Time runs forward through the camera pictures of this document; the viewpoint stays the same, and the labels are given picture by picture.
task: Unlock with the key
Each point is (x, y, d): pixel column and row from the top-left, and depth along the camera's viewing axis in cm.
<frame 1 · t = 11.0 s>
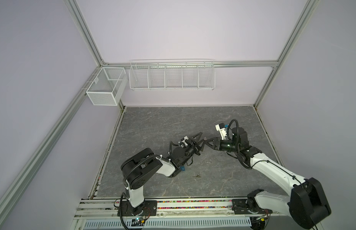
left hand: (207, 137, 76), fingers open
right hand: (205, 143, 79), fingers open
small key near blue padlock: (198, 176, 86), on the table

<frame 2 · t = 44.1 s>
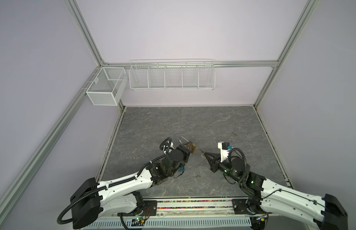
left hand: (194, 147, 74), fingers open
right hand: (205, 155, 72), fingers closed
the named things where they were.

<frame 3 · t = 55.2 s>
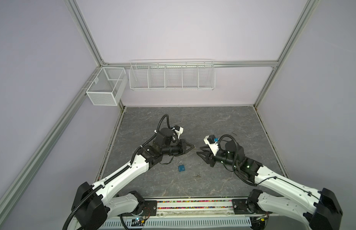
left hand: (194, 149, 71), fingers closed
right hand: (199, 151, 73), fingers open
the named things where they were.

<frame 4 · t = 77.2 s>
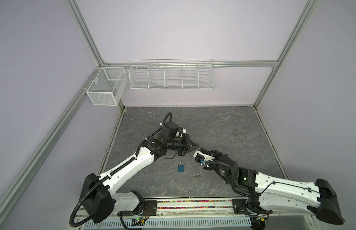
left hand: (200, 148, 69), fingers closed
right hand: (204, 149, 71), fingers closed
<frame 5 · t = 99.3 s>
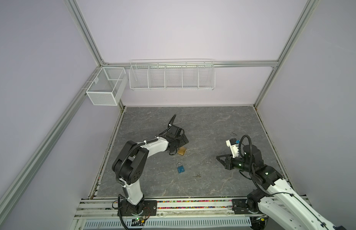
left hand: (183, 144, 94), fingers open
right hand: (217, 158, 75), fingers closed
brass padlock: (182, 150, 96), on the table
